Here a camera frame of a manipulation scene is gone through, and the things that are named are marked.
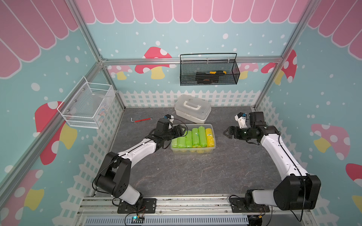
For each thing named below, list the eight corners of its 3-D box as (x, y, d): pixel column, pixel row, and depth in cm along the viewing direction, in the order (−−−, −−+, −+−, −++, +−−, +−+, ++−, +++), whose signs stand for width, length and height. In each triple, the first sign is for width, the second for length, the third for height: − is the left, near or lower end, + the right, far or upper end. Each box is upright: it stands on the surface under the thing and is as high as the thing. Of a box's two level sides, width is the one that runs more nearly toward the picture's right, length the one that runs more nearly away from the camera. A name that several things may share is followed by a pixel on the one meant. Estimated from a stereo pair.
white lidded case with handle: (172, 117, 117) (171, 106, 107) (183, 100, 129) (182, 89, 119) (203, 127, 110) (205, 116, 100) (211, 108, 123) (213, 97, 113)
